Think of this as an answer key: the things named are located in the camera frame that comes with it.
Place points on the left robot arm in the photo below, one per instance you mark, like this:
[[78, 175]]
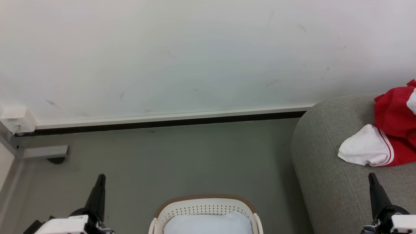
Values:
[[32, 228]]

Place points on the white wall skirting strip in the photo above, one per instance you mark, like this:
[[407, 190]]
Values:
[[169, 116]]

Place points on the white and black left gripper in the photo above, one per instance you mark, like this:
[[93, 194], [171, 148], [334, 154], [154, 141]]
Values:
[[65, 226]]

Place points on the white wall socket box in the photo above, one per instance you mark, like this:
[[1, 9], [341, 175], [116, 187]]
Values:
[[18, 118]]

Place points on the white laundry basket brown rim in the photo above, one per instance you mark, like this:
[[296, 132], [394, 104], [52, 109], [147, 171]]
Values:
[[208, 204]]

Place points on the red and white sports jersey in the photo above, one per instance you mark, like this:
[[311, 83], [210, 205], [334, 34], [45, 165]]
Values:
[[396, 117]]

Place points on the pale blue white cloth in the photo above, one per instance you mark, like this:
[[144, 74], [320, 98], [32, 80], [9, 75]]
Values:
[[208, 224]]

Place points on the grey fabric sofa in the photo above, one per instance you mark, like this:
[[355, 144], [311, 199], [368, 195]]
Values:
[[325, 182]]

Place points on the grey metal frame leg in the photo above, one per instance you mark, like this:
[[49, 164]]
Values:
[[42, 151]]

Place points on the black round foot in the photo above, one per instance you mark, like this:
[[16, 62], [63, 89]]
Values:
[[56, 160]]

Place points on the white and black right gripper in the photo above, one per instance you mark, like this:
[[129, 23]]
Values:
[[401, 224]]

